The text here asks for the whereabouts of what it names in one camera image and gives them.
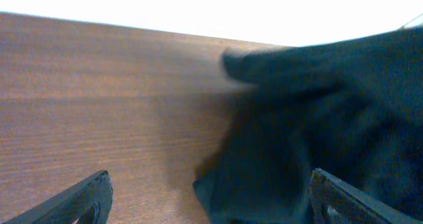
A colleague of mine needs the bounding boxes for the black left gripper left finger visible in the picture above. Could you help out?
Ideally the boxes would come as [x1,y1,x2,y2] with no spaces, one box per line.
[4,170,113,224]

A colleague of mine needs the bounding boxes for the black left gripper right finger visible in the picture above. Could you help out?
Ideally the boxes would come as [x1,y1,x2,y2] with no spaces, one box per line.
[309,168,422,224]

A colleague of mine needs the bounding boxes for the black pants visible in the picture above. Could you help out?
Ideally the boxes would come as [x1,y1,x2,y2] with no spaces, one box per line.
[193,28,422,223]

